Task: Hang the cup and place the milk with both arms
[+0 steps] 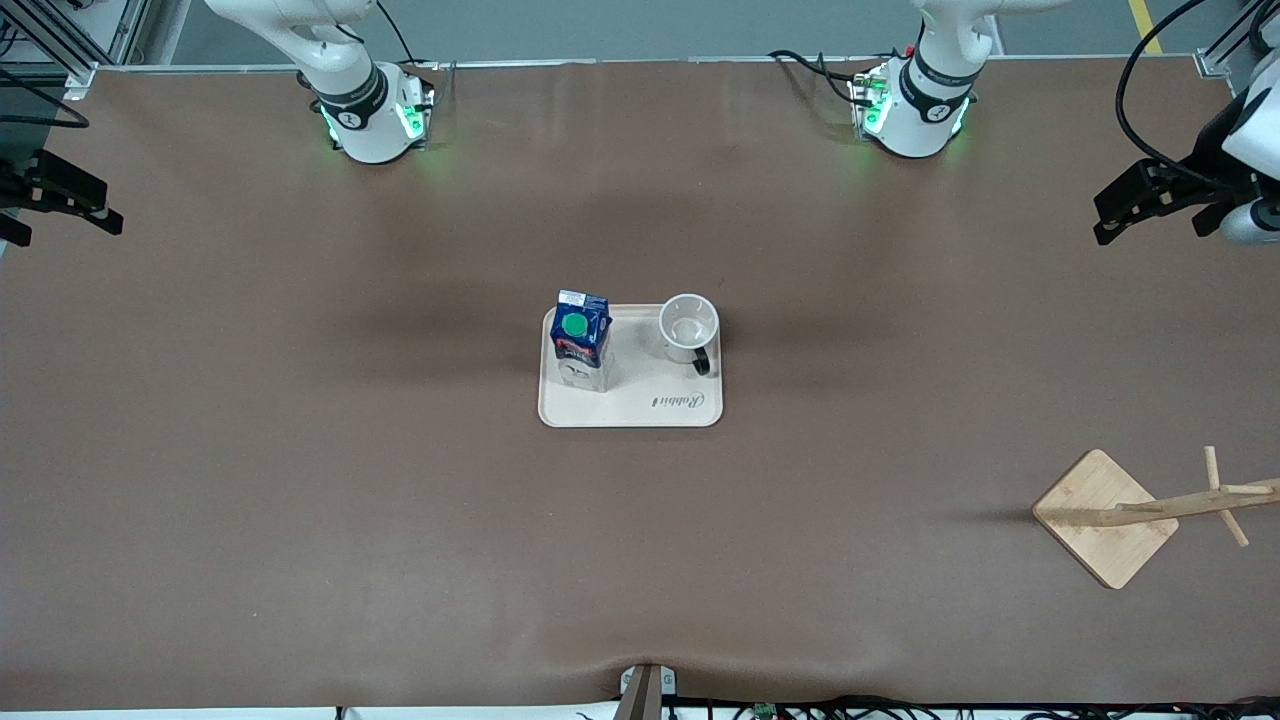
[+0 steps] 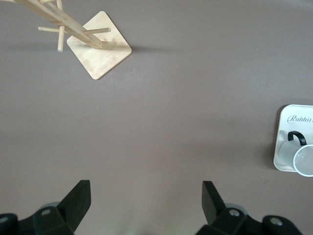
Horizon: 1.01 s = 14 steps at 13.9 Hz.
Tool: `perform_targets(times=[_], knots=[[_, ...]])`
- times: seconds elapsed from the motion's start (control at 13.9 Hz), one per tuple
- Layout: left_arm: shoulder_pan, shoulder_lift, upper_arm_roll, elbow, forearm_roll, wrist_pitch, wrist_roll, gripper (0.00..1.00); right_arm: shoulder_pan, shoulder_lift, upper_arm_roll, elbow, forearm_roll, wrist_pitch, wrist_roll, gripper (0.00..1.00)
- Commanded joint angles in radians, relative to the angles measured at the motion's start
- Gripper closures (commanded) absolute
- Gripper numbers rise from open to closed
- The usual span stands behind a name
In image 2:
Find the wooden mug tree stand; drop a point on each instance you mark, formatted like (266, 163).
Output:
(97, 51)

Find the brown table mat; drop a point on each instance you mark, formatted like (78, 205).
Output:
(156, 117)

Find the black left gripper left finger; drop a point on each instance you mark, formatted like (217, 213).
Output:
(73, 203)

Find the cream rectangular Rabbit tray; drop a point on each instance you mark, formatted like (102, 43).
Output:
(291, 122)

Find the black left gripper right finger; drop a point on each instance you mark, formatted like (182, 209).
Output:
(212, 203)

